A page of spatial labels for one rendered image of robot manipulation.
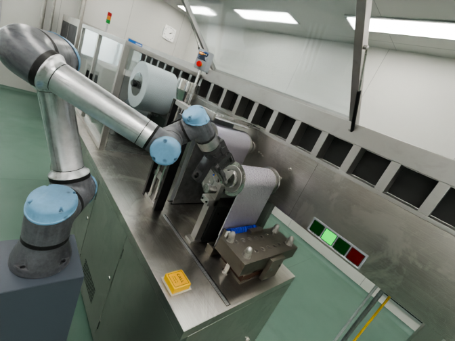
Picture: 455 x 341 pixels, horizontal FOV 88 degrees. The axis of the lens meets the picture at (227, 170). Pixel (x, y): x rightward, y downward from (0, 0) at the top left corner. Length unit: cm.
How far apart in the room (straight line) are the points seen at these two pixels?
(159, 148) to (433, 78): 332
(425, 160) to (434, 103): 249
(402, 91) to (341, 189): 262
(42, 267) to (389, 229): 114
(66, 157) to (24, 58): 30
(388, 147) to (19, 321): 133
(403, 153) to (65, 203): 112
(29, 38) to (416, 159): 117
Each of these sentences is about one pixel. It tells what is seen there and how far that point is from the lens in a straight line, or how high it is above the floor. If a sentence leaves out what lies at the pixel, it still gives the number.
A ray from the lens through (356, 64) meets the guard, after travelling 99.
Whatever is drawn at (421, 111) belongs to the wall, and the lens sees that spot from 352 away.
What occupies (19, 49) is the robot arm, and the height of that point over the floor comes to 148.
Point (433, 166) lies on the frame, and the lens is 106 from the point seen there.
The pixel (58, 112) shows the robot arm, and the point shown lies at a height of 133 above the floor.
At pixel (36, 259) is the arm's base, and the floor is 96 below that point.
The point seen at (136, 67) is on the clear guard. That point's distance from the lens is 170.
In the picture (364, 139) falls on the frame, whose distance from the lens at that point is 111.
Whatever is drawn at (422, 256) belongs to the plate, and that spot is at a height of 133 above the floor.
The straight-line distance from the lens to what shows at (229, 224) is 108.
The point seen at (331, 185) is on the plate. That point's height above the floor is 138.
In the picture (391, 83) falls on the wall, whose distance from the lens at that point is 368.
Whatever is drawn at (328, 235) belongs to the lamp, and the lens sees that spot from 114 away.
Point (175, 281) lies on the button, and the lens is 91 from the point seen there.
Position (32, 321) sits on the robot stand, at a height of 75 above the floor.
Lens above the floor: 157
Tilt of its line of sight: 17 degrees down
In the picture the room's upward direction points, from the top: 24 degrees clockwise
